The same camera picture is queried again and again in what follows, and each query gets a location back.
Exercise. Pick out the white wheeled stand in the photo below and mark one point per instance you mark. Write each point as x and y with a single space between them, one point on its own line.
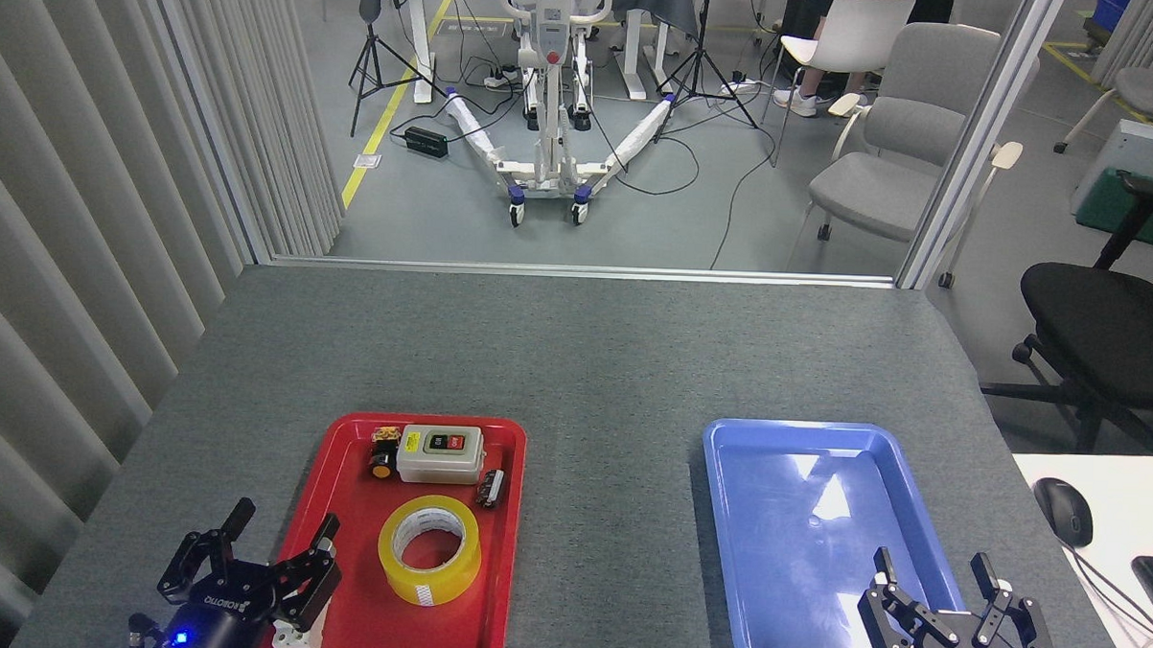
550 122

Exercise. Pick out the person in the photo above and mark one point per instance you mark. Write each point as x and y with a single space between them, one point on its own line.
803 100

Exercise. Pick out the silver frame post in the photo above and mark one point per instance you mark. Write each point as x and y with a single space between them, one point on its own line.
976 146

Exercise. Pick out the small black rocker switch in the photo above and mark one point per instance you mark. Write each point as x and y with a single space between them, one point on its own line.
490 487

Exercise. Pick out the white plastic chair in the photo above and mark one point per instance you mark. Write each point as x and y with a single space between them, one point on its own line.
860 27

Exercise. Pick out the blue plastic tray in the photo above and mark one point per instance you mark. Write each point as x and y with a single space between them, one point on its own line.
798 581

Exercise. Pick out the white desk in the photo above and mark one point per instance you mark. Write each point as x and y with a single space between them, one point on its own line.
1131 506

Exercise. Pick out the black office chair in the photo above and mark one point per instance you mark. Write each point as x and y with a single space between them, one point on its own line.
1104 323

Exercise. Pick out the dark cloth covered table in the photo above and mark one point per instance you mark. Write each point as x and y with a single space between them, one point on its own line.
664 1

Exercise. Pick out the black tripod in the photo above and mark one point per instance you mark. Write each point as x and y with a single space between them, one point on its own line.
701 60
367 58

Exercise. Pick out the white power strip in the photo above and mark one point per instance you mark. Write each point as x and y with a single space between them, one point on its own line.
499 80

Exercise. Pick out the grey two-button switch box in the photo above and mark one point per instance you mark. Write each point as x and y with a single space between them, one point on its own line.
437 461

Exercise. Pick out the light grey box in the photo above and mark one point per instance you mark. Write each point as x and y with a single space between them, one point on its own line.
1148 152

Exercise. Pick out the yellow black push button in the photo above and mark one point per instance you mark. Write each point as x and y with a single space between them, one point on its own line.
381 466

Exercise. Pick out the red plastic tray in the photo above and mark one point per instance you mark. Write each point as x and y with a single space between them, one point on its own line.
358 527

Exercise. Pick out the white circuit breaker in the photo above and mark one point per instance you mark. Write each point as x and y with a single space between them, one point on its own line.
292 638

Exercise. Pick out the yellow tape roll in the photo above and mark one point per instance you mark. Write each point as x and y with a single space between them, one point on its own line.
396 562

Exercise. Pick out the grey padded chair, wooden armrests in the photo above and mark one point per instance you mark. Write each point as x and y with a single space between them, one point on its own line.
919 125

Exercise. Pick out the black power adapter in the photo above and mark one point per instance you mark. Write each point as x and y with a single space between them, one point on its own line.
426 141

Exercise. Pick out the black computer mouse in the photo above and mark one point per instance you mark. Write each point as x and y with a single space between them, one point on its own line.
1064 509

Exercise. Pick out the green box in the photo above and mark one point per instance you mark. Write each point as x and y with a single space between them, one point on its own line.
1108 206

